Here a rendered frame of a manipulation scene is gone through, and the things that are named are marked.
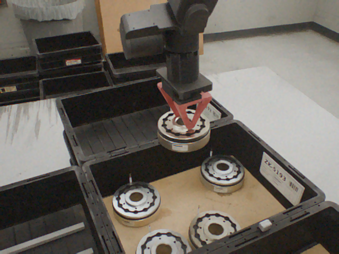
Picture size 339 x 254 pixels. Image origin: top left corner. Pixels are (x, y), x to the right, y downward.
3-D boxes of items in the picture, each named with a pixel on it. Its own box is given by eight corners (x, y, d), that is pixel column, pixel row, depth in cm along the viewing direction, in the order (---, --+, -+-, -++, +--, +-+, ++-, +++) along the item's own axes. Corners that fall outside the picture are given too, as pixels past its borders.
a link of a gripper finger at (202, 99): (180, 139, 61) (178, 95, 55) (163, 120, 66) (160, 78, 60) (212, 129, 63) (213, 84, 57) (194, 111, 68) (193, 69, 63)
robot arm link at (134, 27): (212, 6, 45) (192, -35, 49) (129, 19, 43) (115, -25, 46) (198, 63, 55) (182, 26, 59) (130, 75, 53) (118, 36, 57)
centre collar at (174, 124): (188, 114, 68) (188, 111, 67) (201, 126, 64) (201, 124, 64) (167, 120, 66) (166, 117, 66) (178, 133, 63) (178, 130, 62)
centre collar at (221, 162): (225, 159, 81) (225, 157, 81) (237, 172, 78) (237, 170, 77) (208, 165, 80) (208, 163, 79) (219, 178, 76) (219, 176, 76)
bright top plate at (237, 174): (229, 152, 85) (229, 150, 84) (252, 177, 77) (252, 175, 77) (193, 163, 81) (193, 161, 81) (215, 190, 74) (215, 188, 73)
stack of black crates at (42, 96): (111, 115, 228) (106, 70, 208) (120, 141, 205) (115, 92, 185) (51, 126, 218) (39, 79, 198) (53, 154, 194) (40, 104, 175)
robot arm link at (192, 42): (204, 14, 51) (191, 4, 56) (161, 20, 50) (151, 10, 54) (204, 55, 55) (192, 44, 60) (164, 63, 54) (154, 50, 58)
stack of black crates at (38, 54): (102, 87, 261) (95, 29, 235) (110, 109, 235) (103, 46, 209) (46, 96, 250) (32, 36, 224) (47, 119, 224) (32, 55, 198)
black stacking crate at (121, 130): (180, 103, 113) (181, 72, 106) (230, 153, 91) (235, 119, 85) (62, 133, 99) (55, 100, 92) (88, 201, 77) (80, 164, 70)
